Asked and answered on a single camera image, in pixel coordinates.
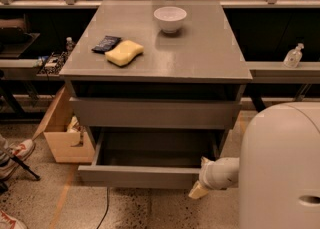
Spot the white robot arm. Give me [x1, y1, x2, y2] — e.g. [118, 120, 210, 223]
[189, 102, 320, 229]

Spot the dark blue snack packet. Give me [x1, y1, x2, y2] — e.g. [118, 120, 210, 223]
[92, 36, 121, 54]

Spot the open cardboard box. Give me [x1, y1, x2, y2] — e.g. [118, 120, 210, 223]
[32, 87, 95, 163]

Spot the yellow sponge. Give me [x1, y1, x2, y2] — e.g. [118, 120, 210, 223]
[105, 40, 144, 67]

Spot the grey top drawer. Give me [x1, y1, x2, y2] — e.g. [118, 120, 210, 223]
[70, 98, 241, 129]

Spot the clear sanitizer pump bottle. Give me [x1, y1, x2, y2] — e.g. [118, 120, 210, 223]
[283, 43, 304, 68]

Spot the small clear bottle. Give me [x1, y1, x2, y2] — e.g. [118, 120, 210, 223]
[66, 37, 74, 54]

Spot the grey drawer cabinet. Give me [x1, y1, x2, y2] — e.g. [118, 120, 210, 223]
[59, 0, 253, 190]

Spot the white ceramic bowl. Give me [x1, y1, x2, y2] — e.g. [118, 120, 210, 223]
[154, 6, 187, 33]

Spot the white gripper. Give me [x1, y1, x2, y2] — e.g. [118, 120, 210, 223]
[188, 156, 230, 199]

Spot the black cable under cabinet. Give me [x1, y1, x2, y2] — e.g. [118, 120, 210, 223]
[95, 187, 110, 229]

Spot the white red sneaker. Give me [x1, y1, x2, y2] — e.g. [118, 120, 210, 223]
[0, 210, 28, 229]
[0, 138, 36, 181]

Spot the grey drawer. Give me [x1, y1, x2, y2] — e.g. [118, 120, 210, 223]
[78, 128, 226, 189]
[70, 98, 241, 129]

